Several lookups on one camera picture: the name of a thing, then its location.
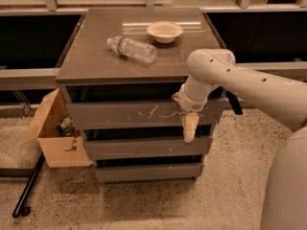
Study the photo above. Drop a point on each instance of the white bowl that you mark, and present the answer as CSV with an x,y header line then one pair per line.
x,y
164,31

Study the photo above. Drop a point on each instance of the grey top drawer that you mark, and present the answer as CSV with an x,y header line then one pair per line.
x,y
111,115

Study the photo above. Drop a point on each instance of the grey bottom drawer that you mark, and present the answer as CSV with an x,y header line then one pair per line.
x,y
149,173

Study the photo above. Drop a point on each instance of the open cardboard box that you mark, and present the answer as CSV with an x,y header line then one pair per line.
x,y
59,151

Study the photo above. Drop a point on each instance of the clear plastic water bottle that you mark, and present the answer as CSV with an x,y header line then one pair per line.
x,y
130,48

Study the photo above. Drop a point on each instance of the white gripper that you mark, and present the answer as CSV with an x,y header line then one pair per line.
x,y
189,102

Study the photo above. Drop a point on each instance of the green snack bag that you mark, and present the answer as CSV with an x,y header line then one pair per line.
x,y
66,127

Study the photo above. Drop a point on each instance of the grey middle drawer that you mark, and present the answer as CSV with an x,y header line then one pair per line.
x,y
141,148

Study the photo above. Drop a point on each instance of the black cabinet leg bar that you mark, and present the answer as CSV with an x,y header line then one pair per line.
x,y
234,103

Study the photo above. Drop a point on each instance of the black metal floor stand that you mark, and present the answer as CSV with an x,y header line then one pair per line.
x,y
21,209

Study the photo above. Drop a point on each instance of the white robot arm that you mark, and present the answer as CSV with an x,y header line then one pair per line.
x,y
285,100

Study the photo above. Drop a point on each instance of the grey drawer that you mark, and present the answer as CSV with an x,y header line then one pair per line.
x,y
111,115
149,173
141,148

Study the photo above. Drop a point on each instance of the grey drawer cabinet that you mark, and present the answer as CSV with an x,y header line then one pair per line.
x,y
92,72

